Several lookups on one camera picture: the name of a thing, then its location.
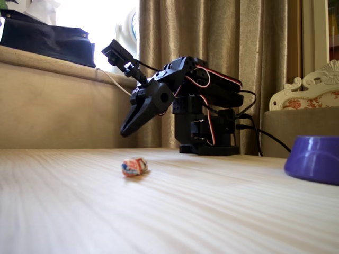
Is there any candy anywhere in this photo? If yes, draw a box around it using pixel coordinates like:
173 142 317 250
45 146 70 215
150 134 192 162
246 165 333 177
121 156 149 177

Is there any purple plastic bowl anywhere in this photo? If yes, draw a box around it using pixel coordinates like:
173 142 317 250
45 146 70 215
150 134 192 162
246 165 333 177
283 135 339 186

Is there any black gripper-mounted webcam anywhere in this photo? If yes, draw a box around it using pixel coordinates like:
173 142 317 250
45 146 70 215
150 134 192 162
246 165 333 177
101 39 148 86

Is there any white desk fan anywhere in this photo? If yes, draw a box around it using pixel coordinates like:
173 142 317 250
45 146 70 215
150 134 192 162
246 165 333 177
115 7 140 43

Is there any beige upholstered bench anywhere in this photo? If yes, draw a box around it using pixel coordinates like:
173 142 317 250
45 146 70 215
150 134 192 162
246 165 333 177
0 44 139 150

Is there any beige patterned curtain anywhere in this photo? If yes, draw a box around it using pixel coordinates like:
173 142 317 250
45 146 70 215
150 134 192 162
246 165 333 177
139 0 302 157

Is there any black fabric bag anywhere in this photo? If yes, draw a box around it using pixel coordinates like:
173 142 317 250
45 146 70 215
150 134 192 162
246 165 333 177
0 15 96 69

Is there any olive sofa back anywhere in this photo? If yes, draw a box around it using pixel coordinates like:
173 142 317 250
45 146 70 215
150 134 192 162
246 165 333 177
261 106 339 159

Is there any white cord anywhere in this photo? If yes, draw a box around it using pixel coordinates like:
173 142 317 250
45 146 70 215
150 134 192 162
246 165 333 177
95 67 132 97

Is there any black webcam cable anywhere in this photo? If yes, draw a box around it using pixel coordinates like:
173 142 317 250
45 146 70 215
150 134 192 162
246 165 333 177
136 59 257 119

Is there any black power cable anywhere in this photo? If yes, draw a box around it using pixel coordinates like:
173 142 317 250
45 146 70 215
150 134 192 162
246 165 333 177
235 123 292 154

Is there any white door frame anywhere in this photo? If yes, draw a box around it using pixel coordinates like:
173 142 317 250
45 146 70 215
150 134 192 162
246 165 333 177
301 0 339 78

